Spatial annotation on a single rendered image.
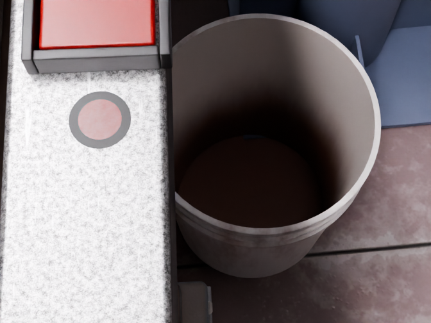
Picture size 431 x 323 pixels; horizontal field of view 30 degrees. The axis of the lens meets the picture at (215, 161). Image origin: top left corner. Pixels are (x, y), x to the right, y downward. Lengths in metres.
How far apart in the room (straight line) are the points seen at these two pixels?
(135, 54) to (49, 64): 0.04
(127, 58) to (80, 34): 0.03
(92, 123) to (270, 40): 0.72
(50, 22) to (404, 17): 1.10
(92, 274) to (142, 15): 0.14
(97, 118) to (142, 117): 0.02
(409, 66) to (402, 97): 0.06
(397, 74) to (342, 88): 0.36
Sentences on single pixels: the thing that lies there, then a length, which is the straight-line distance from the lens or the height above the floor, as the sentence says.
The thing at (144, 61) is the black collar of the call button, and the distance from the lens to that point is 0.42.
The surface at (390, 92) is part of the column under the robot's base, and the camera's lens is 1.45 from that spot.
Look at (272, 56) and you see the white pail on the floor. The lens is 1.15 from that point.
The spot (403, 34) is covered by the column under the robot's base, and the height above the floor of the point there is 0.01.
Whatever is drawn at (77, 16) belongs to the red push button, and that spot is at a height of 0.93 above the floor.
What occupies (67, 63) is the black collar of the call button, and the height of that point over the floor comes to 0.93.
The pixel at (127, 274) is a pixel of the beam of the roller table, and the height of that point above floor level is 0.92.
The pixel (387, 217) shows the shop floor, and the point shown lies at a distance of 1.38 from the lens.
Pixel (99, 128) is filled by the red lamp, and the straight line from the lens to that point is 0.41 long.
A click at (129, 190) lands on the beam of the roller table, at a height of 0.92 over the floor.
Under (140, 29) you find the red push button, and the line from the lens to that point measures 0.42.
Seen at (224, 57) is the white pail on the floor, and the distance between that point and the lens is 1.14.
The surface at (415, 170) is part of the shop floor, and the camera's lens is 1.41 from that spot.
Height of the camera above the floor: 1.29
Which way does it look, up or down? 70 degrees down
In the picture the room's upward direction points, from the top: 1 degrees counter-clockwise
